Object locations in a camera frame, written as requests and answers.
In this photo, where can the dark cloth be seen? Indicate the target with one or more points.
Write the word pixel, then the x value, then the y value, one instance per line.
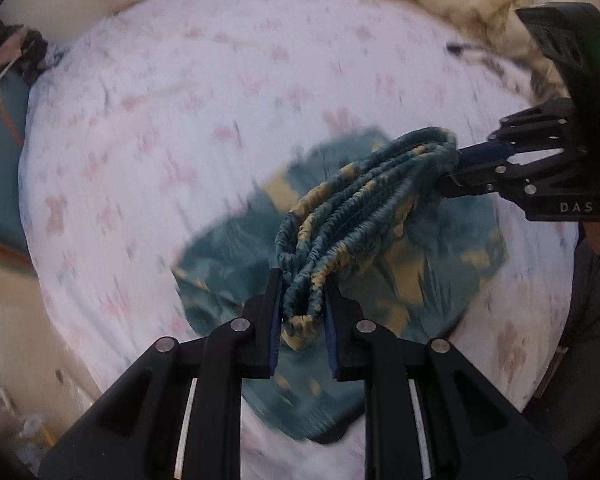
pixel 27 52

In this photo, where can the teal cloth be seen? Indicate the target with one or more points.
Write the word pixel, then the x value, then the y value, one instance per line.
pixel 0 170

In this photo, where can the white floral bed sheet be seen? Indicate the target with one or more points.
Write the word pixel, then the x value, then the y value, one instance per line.
pixel 180 150

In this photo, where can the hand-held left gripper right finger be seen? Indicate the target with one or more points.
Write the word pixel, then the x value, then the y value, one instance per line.
pixel 330 320

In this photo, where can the teal yellow patterned pants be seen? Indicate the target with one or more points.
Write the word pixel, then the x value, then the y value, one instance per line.
pixel 380 240

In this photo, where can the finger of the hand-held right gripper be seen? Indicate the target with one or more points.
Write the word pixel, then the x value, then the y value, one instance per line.
pixel 480 180
pixel 485 151

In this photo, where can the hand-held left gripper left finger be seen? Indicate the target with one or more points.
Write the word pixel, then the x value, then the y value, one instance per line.
pixel 275 310

